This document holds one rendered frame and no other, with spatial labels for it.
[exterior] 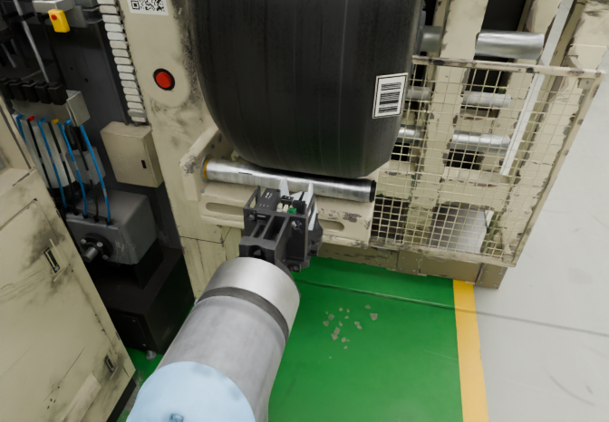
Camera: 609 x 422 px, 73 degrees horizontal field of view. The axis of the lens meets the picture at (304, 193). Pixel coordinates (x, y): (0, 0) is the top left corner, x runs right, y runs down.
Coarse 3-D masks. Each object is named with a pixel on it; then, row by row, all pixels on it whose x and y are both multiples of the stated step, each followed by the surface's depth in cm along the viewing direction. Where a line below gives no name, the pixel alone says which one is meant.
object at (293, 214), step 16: (256, 192) 48; (272, 192) 48; (256, 208) 45; (272, 208) 46; (288, 208) 47; (304, 208) 48; (256, 224) 46; (272, 224) 44; (288, 224) 44; (304, 224) 44; (240, 240) 40; (256, 240) 40; (272, 240) 44; (288, 240) 46; (304, 240) 45; (240, 256) 40; (256, 256) 42; (272, 256) 40; (288, 256) 47; (304, 256) 47; (288, 272) 41
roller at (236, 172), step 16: (208, 160) 84; (224, 160) 84; (208, 176) 83; (224, 176) 83; (240, 176) 82; (256, 176) 81; (272, 176) 81; (288, 176) 80; (304, 176) 80; (320, 176) 79; (320, 192) 80; (336, 192) 79; (352, 192) 78; (368, 192) 77
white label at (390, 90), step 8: (376, 80) 51; (384, 80) 51; (392, 80) 52; (400, 80) 52; (376, 88) 52; (384, 88) 52; (392, 88) 52; (400, 88) 53; (376, 96) 53; (384, 96) 53; (392, 96) 53; (400, 96) 53; (376, 104) 54; (384, 104) 54; (392, 104) 54; (400, 104) 54; (376, 112) 54; (384, 112) 55; (392, 112) 55; (400, 112) 55
